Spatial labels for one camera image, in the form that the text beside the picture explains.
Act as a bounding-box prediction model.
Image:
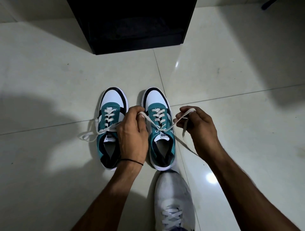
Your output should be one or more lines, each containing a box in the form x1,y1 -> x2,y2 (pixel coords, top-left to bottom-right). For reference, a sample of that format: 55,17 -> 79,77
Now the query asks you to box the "person's right hand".
175,106 -> 220,160

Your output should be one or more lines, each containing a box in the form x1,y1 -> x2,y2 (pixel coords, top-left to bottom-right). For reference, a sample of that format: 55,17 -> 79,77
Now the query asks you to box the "person's left hand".
116,106 -> 149,165

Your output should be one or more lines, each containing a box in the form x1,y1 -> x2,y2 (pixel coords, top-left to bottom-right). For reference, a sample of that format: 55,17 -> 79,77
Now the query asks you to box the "white shoelace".
79,107 -> 121,143
138,108 -> 197,139

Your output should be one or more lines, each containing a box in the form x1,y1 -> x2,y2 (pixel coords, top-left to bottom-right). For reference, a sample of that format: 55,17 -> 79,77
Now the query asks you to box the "person's left forearm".
71,161 -> 144,231

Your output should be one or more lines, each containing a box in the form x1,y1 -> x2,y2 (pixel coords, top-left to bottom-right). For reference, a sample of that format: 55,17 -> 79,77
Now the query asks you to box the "person's right forearm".
199,145 -> 302,231

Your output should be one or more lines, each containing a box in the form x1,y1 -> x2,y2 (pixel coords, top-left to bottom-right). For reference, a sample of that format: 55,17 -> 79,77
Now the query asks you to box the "teal white black sneaker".
141,87 -> 177,171
96,87 -> 129,171

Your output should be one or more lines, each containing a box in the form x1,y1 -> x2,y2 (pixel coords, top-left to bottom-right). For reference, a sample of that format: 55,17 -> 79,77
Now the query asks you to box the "black wrist band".
119,158 -> 144,166

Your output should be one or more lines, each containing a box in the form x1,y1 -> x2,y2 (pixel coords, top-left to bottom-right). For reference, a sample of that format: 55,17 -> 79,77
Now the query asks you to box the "grey worn running shoe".
154,170 -> 196,231

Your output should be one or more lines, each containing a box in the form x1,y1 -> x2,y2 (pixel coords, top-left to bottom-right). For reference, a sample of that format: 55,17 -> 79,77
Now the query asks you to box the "black cabinet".
67,0 -> 198,55

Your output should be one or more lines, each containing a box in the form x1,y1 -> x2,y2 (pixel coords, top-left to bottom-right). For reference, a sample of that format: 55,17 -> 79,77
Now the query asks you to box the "black furniture leg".
261,0 -> 278,10

